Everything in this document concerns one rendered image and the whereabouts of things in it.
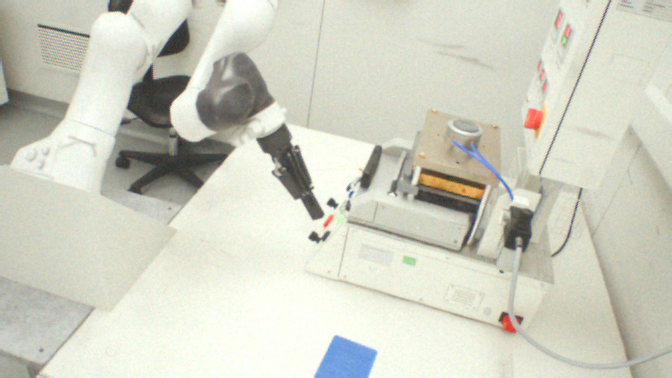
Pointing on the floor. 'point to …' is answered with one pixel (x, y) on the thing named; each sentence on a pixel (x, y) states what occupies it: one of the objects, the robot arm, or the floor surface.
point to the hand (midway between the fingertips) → (312, 205)
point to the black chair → (152, 93)
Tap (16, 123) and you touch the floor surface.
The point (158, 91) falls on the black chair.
